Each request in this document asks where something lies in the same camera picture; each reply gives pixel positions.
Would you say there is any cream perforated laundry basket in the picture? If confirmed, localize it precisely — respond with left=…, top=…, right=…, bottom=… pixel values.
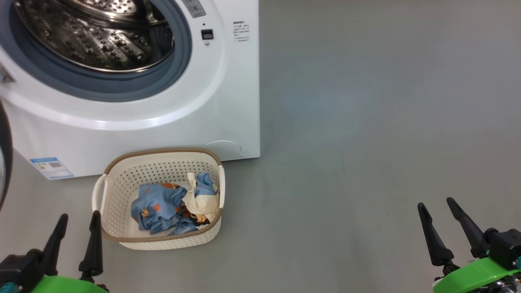
left=92, top=148, right=225, bottom=250

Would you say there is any printed text label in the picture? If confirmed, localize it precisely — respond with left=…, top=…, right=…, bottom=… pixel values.
left=233, top=21, right=250, bottom=43

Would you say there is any black round washer door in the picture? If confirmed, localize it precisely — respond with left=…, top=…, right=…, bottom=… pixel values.
left=0, top=100, right=13, bottom=212

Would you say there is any blue cartoon print garment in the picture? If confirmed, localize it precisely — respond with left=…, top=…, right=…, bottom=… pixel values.
left=131, top=182, right=210, bottom=236

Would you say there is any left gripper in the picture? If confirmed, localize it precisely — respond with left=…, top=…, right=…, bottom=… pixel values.
left=0, top=210, right=108, bottom=293

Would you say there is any blue energy label sticker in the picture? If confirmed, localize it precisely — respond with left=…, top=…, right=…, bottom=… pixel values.
left=29, top=157, right=74, bottom=180

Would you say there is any grey warning sticker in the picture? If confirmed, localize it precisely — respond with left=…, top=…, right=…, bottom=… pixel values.
left=181, top=0, right=206, bottom=18

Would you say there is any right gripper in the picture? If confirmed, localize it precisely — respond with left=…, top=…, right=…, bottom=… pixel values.
left=417, top=197, right=521, bottom=293

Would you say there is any round filter cover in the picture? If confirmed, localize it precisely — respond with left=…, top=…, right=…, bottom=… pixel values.
left=202, top=140, right=242, bottom=156

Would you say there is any white front-load washing machine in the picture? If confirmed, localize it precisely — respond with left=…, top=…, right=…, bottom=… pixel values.
left=0, top=0, right=261, bottom=179

